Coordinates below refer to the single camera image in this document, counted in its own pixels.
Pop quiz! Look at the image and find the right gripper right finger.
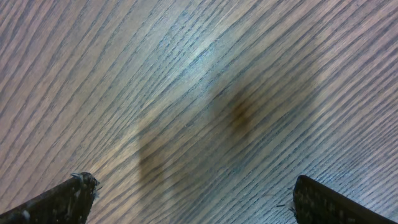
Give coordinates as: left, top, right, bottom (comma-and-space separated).
293, 175, 395, 224

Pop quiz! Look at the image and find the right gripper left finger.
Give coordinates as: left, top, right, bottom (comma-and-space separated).
1, 172, 100, 224

